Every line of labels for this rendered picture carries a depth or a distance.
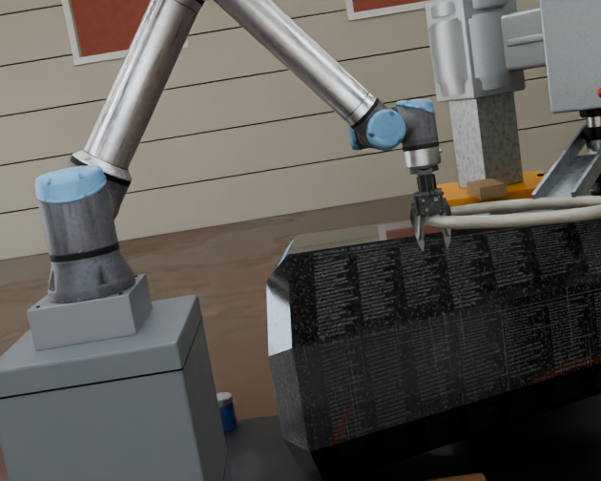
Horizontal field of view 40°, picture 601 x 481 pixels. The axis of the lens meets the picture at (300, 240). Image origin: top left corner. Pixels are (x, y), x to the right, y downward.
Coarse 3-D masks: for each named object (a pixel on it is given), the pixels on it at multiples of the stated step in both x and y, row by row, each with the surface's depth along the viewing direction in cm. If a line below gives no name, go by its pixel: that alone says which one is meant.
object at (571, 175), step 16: (576, 144) 256; (560, 160) 245; (576, 160) 251; (592, 160) 237; (560, 176) 244; (576, 176) 241; (592, 176) 234; (544, 192) 234; (560, 192) 235; (576, 192) 223; (544, 208) 229; (560, 208) 226
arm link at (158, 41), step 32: (160, 0) 190; (192, 0) 191; (160, 32) 190; (128, 64) 192; (160, 64) 192; (128, 96) 192; (96, 128) 194; (128, 128) 193; (96, 160) 192; (128, 160) 197
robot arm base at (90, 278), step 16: (64, 256) 176; (80, 256) 176; (96, 256) 177; (112, 256) 180; (64, 272) 177; (80, 272) 176; (96, 272) 177; (112, 272) 179; (128, 272) 183; (48, 288) 181; (64, 288) 176; (80, 288) 175; (96, 288) 176; (112, 288) 178
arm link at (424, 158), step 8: (408, 152) 205; (416, 152) 204; (424, 152) 203; (432, 152) 204; (440, 152) 207; (408, 160) 205; (416, 160) 204; (424, 160) 203; (432, 160) 204; (440, 160) 206; (416, 168) 206; (424, 168) 205
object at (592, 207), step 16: (464, 208) 228; (480, 208) 230; (496, 208) 231; (512, 208) 231; (528, 208) 230; (576, 208) 187; (592, 208) 187; (432, 224) 204; (448, 224) 197; (464, 224) 193; (480, 224) 190; (496, 224) 188; (512, 224) 187; (528, 224) 186; (544, 224) 186
